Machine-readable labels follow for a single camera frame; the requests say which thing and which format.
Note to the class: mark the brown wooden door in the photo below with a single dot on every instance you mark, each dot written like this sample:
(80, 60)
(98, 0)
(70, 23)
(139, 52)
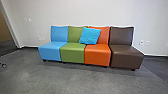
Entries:
(5, 26)

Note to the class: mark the blue cushion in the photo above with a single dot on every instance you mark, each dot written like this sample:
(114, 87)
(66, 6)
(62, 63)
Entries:
(90, 35)

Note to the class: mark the orange sofa seat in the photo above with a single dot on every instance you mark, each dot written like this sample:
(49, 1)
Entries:
(97, 55)

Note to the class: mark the blue sofa seat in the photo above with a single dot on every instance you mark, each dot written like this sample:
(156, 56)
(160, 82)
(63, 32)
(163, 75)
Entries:
(50, 51)

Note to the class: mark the brown sofa seat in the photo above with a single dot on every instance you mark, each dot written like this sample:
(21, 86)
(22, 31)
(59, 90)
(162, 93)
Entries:
(126, 56)

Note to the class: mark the white wall outlet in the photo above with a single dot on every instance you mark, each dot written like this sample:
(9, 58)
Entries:
(141, 42)
(40, 38)

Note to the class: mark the white wall switch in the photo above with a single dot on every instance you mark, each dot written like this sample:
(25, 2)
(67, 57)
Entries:
(28, 20)

